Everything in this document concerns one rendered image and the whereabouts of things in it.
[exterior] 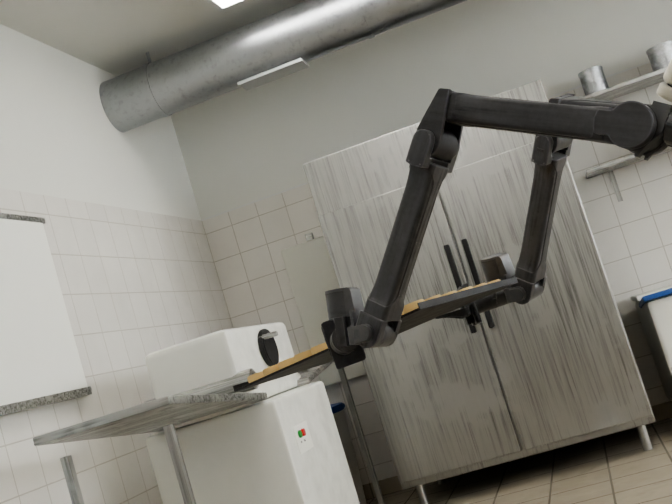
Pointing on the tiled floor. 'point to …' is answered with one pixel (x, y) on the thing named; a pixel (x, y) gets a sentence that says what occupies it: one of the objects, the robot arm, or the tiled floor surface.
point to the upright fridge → (360, 182)
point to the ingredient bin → (658, 329)
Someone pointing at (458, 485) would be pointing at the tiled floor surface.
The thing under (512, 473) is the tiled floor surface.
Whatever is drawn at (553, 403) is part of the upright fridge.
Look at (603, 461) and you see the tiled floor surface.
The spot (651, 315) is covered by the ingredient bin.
